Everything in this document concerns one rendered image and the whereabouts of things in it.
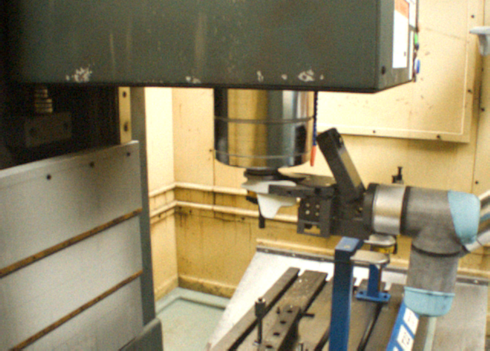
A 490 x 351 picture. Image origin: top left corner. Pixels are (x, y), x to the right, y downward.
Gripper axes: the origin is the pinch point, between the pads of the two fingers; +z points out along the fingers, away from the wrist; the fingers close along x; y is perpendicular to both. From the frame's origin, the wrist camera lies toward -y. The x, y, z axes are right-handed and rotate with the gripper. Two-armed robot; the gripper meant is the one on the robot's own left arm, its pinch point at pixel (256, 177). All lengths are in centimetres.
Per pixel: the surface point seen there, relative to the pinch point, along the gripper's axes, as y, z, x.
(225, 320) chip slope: 72, 39, 68
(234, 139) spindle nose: -7.6, 0.1, -7.9
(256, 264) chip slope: 60, 39, 94
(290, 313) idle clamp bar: 45, 5, 37
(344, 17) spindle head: -24.9, -16.7, -12.5
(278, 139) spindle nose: -7.9, -6.1, -6.2
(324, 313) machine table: 52, 0, 52
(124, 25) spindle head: -24.2, 16.7, -12.5
